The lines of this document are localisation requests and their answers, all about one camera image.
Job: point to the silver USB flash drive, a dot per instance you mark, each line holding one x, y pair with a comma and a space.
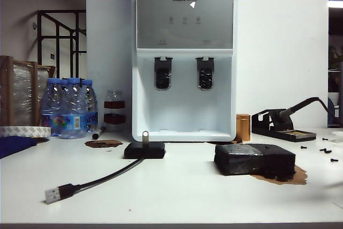
145, 139

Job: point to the black USB hub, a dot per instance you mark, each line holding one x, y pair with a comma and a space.
155, 151

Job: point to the black sponge block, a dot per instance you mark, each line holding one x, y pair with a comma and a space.
241, 160

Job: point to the white AUX water dispenser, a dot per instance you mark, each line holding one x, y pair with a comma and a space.
185, 111

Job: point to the clear bottle red bands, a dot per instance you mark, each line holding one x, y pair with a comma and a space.
114, 111

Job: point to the gold metal cylinder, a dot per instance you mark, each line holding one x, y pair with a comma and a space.
243, 128

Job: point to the black marker pen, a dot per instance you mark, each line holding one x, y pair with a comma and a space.
98, 133

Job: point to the clear water bottle blue cap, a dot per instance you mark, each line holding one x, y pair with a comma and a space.
75, 111
91, 105
64, 82
52, 105

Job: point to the black soldering iron stand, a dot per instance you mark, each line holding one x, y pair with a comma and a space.
292, 135

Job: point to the black soldering iron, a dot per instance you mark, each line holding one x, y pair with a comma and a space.
297, 105

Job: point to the black stair railing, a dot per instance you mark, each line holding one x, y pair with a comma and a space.
57, 41

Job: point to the white tape roll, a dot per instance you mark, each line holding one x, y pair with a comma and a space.
24, 131

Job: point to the blue background object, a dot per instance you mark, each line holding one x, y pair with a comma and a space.
331, 112

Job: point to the blue cloth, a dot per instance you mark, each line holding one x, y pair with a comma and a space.
14, 146

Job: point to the white plastic piece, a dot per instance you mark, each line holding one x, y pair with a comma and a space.
337, 133

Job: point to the ceiling light panel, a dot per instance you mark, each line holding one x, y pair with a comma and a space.
336, 2

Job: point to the small wall switch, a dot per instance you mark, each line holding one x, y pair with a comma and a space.
52, 56

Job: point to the wooden frame with plastic wrap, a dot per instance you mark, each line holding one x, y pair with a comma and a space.
21, 92

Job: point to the round wall fixture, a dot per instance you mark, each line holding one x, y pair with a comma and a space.
34, 26

